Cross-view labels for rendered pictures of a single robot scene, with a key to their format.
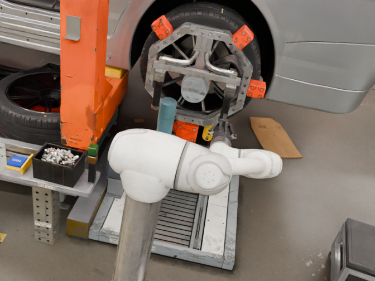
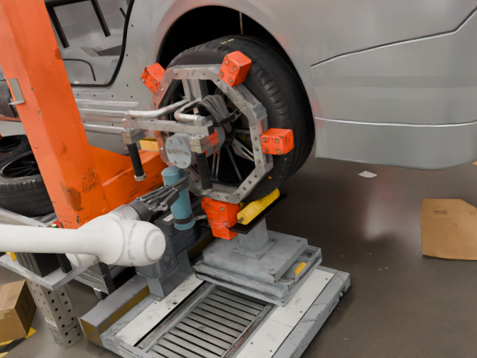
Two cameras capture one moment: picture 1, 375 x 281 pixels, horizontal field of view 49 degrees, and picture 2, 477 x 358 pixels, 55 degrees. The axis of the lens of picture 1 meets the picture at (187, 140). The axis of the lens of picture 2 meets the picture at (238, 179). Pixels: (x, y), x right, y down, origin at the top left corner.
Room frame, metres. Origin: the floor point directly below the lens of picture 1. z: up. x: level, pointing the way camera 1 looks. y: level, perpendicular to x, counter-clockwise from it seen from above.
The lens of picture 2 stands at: (0.73, -1.12, 1.42)
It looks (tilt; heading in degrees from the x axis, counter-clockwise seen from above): 25 degrees down; 38
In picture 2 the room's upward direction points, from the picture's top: 10 degrees counter-clockwise
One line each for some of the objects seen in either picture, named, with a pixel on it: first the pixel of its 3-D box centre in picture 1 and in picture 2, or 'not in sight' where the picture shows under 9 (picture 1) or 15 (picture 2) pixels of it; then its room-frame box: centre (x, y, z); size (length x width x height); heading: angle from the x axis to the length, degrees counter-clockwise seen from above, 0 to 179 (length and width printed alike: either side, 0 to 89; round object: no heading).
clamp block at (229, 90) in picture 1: (230, 87); (204, 140); (1.81, -0.15, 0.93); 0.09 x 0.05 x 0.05; 178
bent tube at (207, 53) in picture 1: (221, 57); (197, 101); (1.89, -0.08, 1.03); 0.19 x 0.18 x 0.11; 178
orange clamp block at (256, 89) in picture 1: (255, 88); (277, 141); (2.01, -0.30, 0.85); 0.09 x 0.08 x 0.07; 88
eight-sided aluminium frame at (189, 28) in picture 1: (197, 77); (207, 135); (2.02, 0.01, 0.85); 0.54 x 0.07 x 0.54; 88
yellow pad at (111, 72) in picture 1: (113, 68); (159, 140); (2.22, 0.52, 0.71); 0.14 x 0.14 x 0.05; 88
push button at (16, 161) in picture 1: (17, 161); not in sight; (1.51, 0.78, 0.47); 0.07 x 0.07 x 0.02; 88
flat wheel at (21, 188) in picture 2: not in sight; (47, 176); (2.19, 1.59, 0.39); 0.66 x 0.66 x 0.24
